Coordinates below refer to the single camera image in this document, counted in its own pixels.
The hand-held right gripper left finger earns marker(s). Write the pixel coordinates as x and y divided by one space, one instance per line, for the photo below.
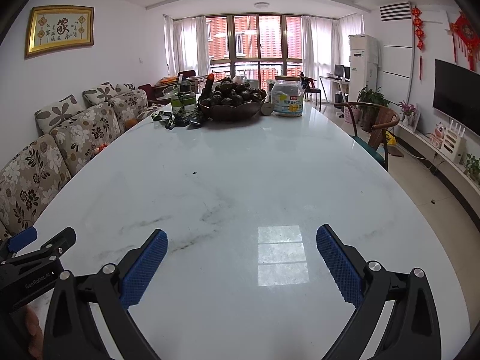
144 270

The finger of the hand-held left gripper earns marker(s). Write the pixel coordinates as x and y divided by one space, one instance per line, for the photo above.
56 245
23 238

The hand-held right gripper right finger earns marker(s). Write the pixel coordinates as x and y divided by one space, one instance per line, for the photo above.
339 266

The person's left hand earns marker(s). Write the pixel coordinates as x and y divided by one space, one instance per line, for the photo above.
32 330

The floral patterned sofa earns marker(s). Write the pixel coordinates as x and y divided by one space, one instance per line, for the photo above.
30 180

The red yellow plush toy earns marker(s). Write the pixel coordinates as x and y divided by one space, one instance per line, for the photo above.
101 148

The large leaf pattern cushion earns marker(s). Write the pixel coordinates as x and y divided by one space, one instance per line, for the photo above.
58 112

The yellow floor object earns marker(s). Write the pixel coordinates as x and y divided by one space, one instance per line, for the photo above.
392 140

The orange plush toy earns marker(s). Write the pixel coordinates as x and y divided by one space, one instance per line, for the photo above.
131 123

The white television cabinet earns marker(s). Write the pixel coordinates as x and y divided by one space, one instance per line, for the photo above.
431 150

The wooden armchair with teal seat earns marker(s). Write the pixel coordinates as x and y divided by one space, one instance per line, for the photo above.
378 120

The black key fob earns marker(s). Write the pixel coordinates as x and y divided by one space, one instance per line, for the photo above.
182 123

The flat leaf pattern cushion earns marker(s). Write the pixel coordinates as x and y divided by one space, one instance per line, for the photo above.
150 110

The black remote control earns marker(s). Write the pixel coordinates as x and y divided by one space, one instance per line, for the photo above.
197 118

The pink white figurine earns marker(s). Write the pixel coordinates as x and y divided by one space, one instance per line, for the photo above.
437 135

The small green leafy plant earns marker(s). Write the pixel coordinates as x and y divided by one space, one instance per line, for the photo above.
472 167

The white router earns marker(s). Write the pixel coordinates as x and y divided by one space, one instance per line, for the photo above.
453 144

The pink flowering plant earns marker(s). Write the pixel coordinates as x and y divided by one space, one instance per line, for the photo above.
407 110

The small leaf pattern cushion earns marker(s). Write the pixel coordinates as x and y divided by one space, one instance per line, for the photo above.
125 88

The green water bottle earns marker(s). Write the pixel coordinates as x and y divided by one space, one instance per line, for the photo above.
183 101

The green potted plant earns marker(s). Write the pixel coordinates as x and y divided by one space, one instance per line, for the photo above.
371 95

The clear glass bowl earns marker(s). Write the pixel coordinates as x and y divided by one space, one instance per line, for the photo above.
170 92

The black desk chair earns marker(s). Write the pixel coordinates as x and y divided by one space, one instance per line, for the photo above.
311 87

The dark bowl of fruit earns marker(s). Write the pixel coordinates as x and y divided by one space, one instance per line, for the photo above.
230 103

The desk with computer monitors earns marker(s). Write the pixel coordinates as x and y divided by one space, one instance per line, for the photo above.
339 73

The brown orange-tipped cylinder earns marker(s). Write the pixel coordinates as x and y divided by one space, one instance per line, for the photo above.
208 86

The dark wooden side table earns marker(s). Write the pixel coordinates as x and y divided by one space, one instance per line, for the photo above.
189 77

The white standing air conditioner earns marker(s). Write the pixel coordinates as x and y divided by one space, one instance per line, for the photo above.
365 63

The black television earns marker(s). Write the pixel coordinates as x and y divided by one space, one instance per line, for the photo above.
455 90

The white sheer curtain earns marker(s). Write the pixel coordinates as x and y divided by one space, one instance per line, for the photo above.
187 45
322 45

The large window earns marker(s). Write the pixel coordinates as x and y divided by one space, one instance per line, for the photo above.
255 41

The slim red knot decoration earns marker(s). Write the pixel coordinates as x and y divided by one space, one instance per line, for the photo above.
418 30

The large red knot decoration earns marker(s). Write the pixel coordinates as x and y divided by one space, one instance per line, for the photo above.
465 37

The round ceiling light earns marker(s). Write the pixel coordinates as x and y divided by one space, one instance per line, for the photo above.
261 5

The gold framed wall picture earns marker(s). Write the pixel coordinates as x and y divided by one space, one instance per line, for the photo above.
60 32

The wall vent grille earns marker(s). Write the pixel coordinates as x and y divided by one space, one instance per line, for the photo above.
393 11

